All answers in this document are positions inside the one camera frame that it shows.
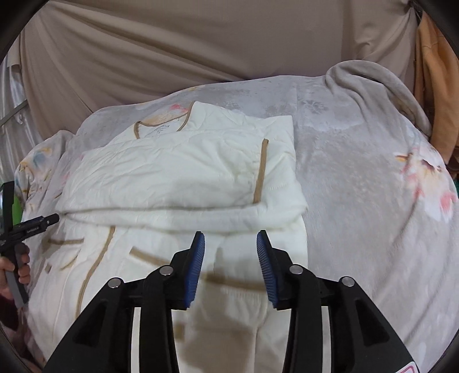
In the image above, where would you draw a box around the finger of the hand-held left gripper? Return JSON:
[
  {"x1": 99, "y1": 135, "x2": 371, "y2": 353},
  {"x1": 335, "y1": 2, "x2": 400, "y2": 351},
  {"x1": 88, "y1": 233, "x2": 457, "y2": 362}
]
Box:
[{"x1": 10, "y1": 213, "x2": 61, "y2": 244}]

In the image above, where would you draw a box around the metal rail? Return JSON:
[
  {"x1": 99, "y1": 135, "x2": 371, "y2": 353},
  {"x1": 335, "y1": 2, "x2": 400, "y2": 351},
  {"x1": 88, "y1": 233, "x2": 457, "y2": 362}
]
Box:
[{"x1": 0, "y1": 100, "x2": 29, "y2": 127}]

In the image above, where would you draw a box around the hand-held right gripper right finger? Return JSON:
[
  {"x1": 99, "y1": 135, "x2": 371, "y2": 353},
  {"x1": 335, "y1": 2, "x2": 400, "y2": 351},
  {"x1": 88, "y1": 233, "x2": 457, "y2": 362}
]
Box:
[{"x1": 256, "y1": 230, "x2": 417, "y2": 373}]

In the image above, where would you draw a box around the orange hanging cloth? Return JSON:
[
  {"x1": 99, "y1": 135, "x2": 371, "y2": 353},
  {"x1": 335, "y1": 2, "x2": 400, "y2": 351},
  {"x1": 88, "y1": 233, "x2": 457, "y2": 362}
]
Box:
[{"x1": 414, "y1": 11, "x2": 459, "y2": 162}]

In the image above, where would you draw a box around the grey floral blanket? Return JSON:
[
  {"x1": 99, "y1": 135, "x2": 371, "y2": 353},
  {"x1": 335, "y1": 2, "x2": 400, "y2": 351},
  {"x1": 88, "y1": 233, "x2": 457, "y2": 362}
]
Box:
[{"x1": 16, "y1": 60, "x2": 459, "y2": 373}]

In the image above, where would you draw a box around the cream quilted jacket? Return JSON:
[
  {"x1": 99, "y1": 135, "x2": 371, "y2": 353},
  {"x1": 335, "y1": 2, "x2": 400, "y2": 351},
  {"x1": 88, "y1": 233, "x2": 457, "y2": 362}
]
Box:
[{"x1": 27, "y1": 100, "x2": 310, "y2": 373}]

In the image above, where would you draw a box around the person's left hand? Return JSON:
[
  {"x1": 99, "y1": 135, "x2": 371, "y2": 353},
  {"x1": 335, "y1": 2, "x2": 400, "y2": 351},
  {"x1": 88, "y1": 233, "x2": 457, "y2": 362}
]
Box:
[{"x1": 0, "y1": 244, "x2": 32, "y2": 300}]

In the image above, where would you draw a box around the silvery plastic sheet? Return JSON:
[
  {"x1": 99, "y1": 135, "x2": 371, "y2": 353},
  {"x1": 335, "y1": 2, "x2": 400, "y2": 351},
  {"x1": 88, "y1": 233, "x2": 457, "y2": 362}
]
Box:
[{"x1": 0, "y1": 54, "x2": 44, "y2": 180}]

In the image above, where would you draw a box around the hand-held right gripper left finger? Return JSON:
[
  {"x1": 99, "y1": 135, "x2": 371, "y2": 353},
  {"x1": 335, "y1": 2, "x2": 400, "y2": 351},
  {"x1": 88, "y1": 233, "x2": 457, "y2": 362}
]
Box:
[{"x1": 45, "y1": 231, "x2": 206, "y2": 373}]

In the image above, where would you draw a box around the beige backdrop cloth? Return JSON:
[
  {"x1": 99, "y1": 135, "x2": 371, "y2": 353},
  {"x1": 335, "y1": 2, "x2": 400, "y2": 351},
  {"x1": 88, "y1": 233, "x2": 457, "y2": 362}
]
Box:
[{"x1": 20, "y1": 0, "x2": 425, "y2": 140}]

